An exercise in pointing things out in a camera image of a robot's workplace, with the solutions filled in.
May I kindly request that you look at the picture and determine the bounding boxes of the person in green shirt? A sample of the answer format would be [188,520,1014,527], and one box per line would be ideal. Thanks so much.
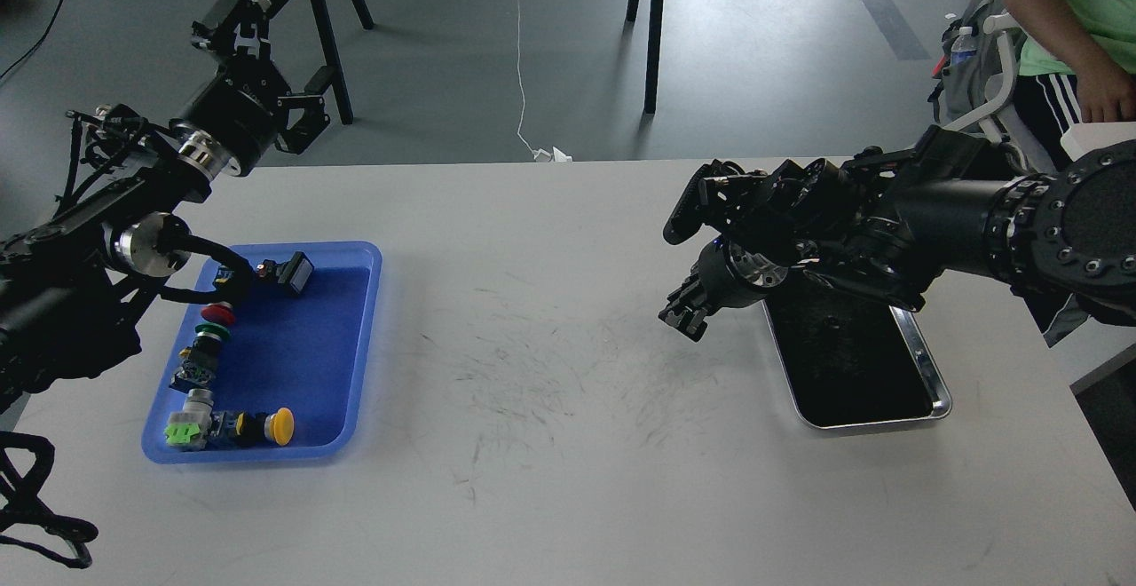
[1005,0,1135,170]

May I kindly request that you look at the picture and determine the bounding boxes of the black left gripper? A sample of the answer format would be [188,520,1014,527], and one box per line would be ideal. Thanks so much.
[170,0,339,178]

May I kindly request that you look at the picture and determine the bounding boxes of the green white connector switch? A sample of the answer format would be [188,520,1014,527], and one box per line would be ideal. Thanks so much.
[162,388,214,451]

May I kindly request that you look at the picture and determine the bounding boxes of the white side table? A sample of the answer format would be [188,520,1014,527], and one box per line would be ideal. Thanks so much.
[1060,122,1136,161]

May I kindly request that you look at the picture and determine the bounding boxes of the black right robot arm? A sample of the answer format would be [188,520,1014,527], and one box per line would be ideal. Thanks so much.
[659,125,1135,342]

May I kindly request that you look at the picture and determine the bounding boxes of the red push button switch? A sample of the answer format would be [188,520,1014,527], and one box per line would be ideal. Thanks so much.
[200,266,258,328]

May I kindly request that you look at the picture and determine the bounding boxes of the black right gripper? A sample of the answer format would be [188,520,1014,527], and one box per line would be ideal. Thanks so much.
[658,242,790,342]

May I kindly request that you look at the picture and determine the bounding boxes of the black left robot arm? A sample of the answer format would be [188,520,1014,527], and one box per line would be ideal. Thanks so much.
[1,0,337,451]

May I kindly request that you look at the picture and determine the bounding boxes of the black right stand leg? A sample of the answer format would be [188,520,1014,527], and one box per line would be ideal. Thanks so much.
[625,0,665,115]

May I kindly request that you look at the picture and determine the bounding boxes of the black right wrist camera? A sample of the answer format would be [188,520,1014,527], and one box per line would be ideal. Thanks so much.
[662,160,769,245]

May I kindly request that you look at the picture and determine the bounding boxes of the white floor cable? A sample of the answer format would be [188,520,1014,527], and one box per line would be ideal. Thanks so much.
[486,0,573,164]

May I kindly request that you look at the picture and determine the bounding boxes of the yellow push button switch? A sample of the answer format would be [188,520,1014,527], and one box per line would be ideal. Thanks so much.
[216,408,296,447]

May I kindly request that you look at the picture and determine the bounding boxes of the white chair frame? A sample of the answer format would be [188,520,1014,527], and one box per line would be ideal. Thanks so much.
[932,12,1056,174]

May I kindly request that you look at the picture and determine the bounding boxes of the green push button switch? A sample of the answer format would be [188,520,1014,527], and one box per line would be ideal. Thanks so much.
[168,321,232,393]

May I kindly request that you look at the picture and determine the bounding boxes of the grey backpack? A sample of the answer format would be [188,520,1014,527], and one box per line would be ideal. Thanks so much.
[927,0,1026,134]

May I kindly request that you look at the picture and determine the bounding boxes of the person's hand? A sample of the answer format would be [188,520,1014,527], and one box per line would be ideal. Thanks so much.
[1070,56,1135,123]

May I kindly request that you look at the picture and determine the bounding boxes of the silver metal tray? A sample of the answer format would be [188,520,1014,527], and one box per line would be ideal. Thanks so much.
[765,281,953,432]

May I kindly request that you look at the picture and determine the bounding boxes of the black square button switch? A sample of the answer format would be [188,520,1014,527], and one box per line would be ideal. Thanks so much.
[253,251,315,298]

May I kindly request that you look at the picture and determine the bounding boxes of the black left stand leg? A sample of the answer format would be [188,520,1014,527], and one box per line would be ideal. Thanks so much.
[309,0,375,125]

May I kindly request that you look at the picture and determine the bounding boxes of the plastic water bottle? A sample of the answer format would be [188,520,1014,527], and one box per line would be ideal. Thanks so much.
[949,25,978,67]

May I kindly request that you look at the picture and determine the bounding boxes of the black stand leg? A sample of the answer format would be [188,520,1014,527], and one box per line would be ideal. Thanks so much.
[309,0,375,125]
[625,0,665,115]

